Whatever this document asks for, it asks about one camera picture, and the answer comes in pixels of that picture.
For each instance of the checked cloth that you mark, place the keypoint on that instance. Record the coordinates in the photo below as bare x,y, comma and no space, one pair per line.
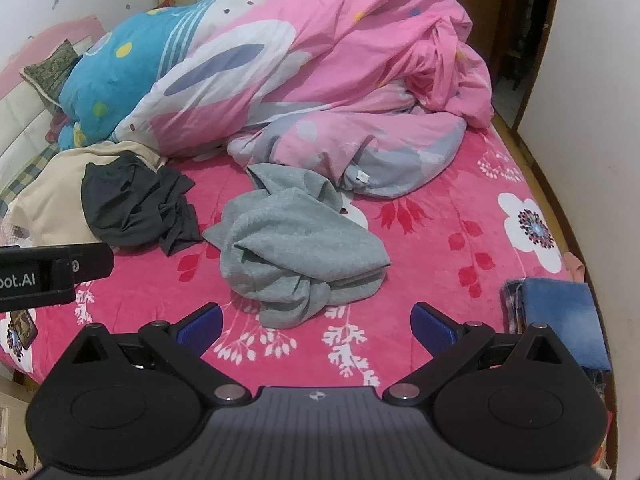
30,170

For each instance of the stack of folded clothes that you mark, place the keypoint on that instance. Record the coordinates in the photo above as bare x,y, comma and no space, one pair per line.
560,315

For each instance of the pink floral bed sheet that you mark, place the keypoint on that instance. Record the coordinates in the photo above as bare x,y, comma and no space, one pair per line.
425,270

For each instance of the grey sweatshirt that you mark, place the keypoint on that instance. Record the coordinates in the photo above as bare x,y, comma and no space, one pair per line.
300,245

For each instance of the beige garment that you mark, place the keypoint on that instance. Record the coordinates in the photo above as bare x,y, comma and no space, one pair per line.
50,195

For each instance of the dark grey garment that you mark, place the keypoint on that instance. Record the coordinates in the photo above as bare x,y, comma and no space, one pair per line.
130,200

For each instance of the pink printed quilt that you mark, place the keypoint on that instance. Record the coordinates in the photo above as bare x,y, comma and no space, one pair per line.
350,60

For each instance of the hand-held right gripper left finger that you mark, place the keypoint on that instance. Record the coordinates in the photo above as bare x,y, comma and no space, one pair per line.
202,327

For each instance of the blue dotted pillow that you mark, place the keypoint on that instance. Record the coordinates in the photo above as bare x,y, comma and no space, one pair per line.
115,75

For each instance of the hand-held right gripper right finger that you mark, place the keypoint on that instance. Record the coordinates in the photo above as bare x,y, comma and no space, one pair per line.
430,330

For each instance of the camouflage pillow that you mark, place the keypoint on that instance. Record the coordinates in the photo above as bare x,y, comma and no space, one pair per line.
50,72

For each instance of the phone with patterned case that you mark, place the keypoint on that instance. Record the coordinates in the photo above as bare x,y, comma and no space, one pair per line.
22,332

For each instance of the padded pink white headboard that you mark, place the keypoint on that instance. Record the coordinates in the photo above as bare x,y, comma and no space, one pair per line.
20,125

